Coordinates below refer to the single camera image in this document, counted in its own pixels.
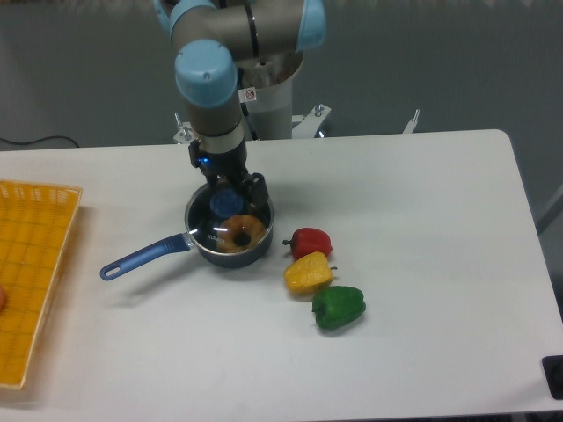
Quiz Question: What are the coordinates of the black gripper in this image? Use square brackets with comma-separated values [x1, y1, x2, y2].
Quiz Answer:
[188, 137, 268, 206]

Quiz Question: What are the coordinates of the glass pot lid blue knob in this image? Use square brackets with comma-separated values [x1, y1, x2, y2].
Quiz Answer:
[185, 182, 273, 255]

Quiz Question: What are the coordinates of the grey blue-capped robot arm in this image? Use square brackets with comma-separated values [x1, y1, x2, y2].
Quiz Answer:
[153, 1, 326, 207]

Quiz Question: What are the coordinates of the dark blue saucepan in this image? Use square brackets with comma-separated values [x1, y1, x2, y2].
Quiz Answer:
[99, 194, 274, 280]

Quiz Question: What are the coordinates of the red bell pepper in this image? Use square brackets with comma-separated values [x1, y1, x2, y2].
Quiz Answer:
[282, 228, 333, 260]

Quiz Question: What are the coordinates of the yellow bell pepper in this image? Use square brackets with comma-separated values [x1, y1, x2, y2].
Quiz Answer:
[283, 251, 333, 295]

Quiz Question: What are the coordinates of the green bell pepper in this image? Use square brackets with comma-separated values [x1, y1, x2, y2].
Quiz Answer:
[311, 286, 366, 331]

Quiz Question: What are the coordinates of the yellow plastic basket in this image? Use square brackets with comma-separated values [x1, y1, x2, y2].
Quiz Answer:
[1, 179, 83, 389]

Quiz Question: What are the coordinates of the black device at table edge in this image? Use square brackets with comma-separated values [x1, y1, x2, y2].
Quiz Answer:
[542, 355, 563, 400]

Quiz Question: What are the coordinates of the glazed ring pastry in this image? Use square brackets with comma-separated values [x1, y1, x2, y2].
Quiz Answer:
[217, 215, 266, 253]

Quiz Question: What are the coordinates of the black cable on floor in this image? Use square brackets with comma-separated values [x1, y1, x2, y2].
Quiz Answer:
[0, 135, 81, 149]

